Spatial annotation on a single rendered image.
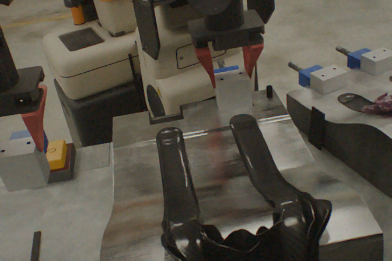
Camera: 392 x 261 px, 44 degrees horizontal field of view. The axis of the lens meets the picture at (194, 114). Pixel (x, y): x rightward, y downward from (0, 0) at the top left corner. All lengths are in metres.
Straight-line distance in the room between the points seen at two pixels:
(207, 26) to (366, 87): 0.31
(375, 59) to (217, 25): 0.33
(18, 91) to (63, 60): 0.69
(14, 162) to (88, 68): 0.66
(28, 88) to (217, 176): 0.25
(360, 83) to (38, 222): 0.56
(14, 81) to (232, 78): 0.31
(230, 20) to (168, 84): 0.39
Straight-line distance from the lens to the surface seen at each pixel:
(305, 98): 0.83
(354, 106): 0.82
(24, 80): 0.60
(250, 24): 0.69
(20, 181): 0.65
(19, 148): 0.63
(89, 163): 0.85
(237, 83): 0.72
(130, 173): 0.66
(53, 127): 2.65
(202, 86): 1.05
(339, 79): 0.85
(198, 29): 0.70
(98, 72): 1.27
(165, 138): 0.71
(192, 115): 0.74
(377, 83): 0.88
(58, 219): 0.76
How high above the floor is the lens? 1.27
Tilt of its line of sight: 31 degrees down
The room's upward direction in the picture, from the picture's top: 9 degrees counter-clockwise
